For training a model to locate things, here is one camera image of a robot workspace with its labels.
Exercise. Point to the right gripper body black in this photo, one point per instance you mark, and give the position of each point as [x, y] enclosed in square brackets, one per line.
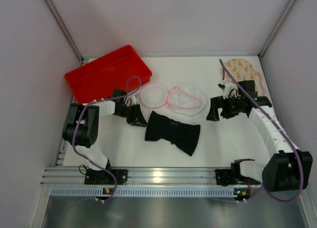
[220, 107]

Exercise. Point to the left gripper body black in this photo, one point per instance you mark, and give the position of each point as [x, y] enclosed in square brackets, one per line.
[133, 114]

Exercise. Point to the white mesh laundry bag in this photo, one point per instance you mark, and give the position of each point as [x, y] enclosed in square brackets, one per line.
[185, 100]

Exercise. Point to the floral pink laundry bag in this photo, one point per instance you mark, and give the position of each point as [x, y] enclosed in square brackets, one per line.
[243, 70]

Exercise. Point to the black bra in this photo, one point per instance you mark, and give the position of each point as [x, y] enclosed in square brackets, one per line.
[184, 136]

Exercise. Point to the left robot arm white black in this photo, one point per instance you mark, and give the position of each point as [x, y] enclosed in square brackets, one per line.
[81, 127]

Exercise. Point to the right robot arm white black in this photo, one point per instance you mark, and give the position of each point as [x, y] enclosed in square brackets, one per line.
[288, 167]

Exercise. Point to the red plastic bin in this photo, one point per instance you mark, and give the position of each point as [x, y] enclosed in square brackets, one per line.
[98, 78]

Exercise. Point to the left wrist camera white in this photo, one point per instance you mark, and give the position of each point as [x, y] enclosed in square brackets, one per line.
[130, 100]

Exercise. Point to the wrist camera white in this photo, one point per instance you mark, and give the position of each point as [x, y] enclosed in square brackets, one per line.
[226, 87]
[130, 100]

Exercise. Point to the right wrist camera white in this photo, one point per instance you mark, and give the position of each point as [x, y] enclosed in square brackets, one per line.
[226, 87]

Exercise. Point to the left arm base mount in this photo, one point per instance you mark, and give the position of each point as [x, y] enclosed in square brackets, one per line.
[93, 177]

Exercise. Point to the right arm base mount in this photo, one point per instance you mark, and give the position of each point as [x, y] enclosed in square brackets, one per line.
[226, 177]

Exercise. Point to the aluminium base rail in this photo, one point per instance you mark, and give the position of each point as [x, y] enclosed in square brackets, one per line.
[138, 176]

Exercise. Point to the slotted cable duct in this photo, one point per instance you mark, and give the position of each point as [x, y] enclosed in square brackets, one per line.
[150, 192]

